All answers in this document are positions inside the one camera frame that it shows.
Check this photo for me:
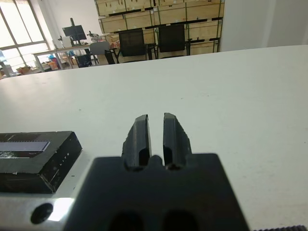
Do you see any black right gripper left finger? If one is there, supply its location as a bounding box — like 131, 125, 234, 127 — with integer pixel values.
122, 114, 153, 170

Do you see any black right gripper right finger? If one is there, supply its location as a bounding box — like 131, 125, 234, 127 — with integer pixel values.
163, 112, 193, 170

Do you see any black box lid glossy strip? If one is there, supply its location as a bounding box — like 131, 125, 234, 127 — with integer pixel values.
0, 130, 83, 194

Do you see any brown cardboard box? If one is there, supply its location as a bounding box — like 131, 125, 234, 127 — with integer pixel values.
15, 65, 32, 74

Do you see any black mesh office chair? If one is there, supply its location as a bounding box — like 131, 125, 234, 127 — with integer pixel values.
104, 28, 157, 64
155, 24, 193, 60

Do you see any grey office chair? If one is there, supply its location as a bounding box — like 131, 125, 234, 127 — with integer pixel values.
89, 41, 111, 65

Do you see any plywood shipping crate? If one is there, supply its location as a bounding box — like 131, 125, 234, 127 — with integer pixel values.
100, 14, 128, 34
187, 20, 221, 56
157, 4, 188, 25
125, 11, 156, 29

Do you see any white office desk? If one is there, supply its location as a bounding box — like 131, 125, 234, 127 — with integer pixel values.
31, 43, 97, 73

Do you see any black computer monitor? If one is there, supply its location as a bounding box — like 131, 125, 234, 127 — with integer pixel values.
62, 17, 87, 47

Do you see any large framed window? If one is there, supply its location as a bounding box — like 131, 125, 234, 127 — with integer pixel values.
0, 0, 52, 75

